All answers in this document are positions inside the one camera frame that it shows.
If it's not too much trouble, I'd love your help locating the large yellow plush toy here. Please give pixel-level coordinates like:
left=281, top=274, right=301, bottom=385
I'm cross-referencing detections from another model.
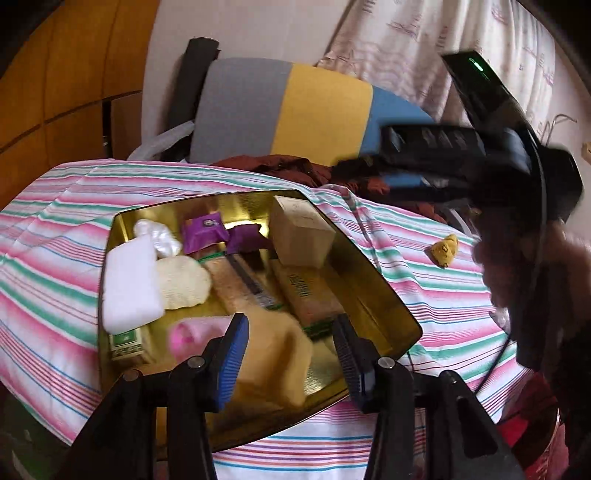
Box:
left=235, top=304, right=314, bottom=409

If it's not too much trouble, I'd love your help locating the pink packet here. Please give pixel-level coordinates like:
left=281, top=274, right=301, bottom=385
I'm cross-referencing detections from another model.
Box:
left=167, top=316, right=231, bottom=363

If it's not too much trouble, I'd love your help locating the tan long snack package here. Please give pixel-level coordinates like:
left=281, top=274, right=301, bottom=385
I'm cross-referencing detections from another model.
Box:
left=270, top=259, right=345, bottom=329

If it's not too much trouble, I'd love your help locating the small yellow plush toy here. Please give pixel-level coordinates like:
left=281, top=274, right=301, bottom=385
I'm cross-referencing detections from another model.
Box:
left=430, top=234, right=459, bottom=268

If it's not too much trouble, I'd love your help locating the white foam block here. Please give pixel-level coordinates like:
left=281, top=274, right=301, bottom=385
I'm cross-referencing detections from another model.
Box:
left=102, top=236, right=165, bottom=335

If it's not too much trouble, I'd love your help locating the beige cardboard box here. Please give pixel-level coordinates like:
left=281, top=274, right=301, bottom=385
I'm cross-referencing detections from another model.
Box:
left=269, top=195, right=335, bottom=269

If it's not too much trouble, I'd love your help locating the person's right hand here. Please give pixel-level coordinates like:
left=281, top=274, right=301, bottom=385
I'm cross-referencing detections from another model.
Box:
left=473, top=212, right=590, bottom=376

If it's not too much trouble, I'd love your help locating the cream round sponge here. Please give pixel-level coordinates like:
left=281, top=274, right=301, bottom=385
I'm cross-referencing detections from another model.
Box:
left=156, top=255, right=212, bottom=310

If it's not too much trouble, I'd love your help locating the gold metal tray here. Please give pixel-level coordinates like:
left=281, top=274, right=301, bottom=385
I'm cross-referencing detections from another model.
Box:
left=97, top=188, right=424, bottom=455

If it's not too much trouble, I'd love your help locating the small green white box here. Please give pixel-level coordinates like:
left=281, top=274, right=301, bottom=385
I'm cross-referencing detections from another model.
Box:
left=108, top=326, right=152, bottom=364

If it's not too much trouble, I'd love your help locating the white plastic wrap bundle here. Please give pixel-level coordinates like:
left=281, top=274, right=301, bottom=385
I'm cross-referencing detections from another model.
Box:
left=133, top=219, right=182, bottom=258

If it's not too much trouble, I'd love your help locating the pink patterned curtain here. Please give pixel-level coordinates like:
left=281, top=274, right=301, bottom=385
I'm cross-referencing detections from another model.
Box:
left=318, top=0, right=556, bottom=133

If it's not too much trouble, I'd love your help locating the dark red jacket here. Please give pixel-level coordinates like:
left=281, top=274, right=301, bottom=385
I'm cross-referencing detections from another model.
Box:
left=213, top=155, right=448, bottom=225

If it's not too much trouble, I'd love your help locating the striped pink green bedsheet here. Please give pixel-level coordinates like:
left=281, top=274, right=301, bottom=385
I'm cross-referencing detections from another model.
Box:
left=1, top=159, right=529, bottom=479

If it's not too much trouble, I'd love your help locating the grey yellow blue chair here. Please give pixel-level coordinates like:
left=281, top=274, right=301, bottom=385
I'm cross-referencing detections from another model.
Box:
left=188, top=58, right=432, bottom=166

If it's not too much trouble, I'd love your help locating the black rolled mat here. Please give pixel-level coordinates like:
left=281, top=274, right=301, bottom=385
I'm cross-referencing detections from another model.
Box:
left=160, top=37, right=221, bottom=162

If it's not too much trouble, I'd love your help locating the wooden wardrobe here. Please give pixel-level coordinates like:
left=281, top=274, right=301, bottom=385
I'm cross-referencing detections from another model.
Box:
left=1, top=1, right=159, bottom=205

